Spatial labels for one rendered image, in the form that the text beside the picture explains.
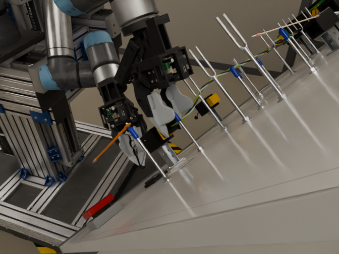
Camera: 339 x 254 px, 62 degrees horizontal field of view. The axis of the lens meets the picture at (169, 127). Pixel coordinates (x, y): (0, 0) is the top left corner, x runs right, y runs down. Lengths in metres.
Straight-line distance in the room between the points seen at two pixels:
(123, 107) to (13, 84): 0.54
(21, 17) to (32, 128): 0.55
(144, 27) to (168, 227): 0.37
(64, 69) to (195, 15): 2.44
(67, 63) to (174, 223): 0.73
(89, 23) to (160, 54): 0.96
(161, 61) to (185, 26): 2.78
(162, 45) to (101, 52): 0.30
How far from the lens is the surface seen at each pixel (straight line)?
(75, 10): 0.60
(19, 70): 1.05
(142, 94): 0.51
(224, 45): 3.21
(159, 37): 0.48
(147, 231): 0.22
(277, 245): 0.89
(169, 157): 0.59
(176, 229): 0.18
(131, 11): 0.49
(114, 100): 0.67
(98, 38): 0.78
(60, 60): 0.87
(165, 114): 0.51
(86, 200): 1.71
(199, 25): 3.20
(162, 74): 0.49
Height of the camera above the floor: 1.54
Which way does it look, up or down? 39 degrees down
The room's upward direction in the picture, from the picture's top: straight up
